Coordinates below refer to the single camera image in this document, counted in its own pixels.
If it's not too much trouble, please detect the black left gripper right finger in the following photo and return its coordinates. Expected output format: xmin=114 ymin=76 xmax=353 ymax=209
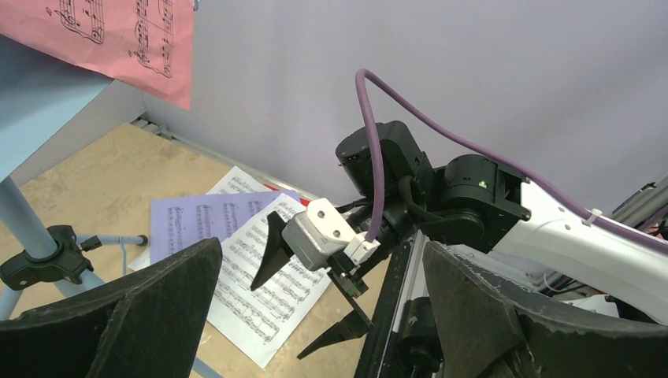
xmin=422 ymin=242 xmax=667 ymax=377

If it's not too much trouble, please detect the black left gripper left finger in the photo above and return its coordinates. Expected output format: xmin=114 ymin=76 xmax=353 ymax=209
xmin=1 ymin=238 xmax=223 ymax=377

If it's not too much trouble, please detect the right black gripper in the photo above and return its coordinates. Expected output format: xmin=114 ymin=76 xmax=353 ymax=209
xmin=249 ymin=198 xmax=418 ymax=361

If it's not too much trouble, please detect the lavender sheet music page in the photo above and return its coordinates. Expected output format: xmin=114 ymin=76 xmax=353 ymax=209
xmin=150 ymin=191 xmax=299 ymax=264

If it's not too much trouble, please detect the light blue music stand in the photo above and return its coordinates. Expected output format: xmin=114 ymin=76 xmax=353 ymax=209
xmin=0 ymin=33 xmax=225 ymax=378

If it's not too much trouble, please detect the red sheet music page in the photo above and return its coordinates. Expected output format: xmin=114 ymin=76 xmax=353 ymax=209
xmin=264 ymin=183 xmax=311 ymax=205

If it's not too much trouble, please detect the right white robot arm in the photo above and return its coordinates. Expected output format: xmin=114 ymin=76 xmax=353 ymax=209
xmin=250 ymin=121 xmax=667 ymax=324

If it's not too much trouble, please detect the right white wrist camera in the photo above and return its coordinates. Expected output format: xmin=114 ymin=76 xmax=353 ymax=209
xmin=281 ymin=198 xmax=380 ymax=271

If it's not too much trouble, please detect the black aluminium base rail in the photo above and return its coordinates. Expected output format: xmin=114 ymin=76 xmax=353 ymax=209
xmin=354 ymin=174 xmax=668 ymax=378

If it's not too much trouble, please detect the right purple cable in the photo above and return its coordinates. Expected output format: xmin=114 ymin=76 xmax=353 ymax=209
xmin=354 ymin=68 xmax=668 ymax=257

